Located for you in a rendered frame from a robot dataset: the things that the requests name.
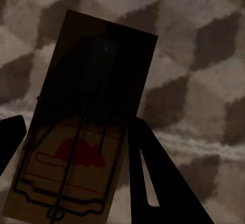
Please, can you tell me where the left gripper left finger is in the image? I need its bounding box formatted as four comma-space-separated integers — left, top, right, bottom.
0, 115, 27, 176

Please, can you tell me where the mousetrap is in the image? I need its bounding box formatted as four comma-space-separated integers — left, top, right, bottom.
2, 10, 158, 224

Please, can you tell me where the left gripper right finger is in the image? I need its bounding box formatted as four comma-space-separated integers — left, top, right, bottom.
128, 115, 214, 224

